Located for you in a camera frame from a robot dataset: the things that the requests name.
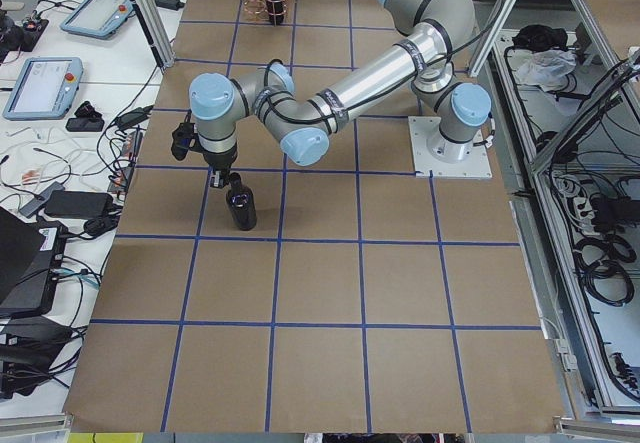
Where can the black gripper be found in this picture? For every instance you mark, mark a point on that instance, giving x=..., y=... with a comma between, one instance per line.
x=219, y=161

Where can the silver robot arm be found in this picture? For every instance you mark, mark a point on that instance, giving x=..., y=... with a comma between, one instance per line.
x=432, y=31

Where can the black power adapter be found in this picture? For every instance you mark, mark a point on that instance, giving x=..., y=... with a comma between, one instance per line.
x=174, y=5

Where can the blue teach pendant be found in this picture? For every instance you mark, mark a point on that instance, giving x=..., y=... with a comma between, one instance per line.
x=98, y=19
x=45, y=89

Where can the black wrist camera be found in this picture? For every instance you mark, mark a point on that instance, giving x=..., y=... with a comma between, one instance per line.
x=182, y=140

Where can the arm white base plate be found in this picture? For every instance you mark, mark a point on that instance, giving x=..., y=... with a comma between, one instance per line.
x=434, y=156

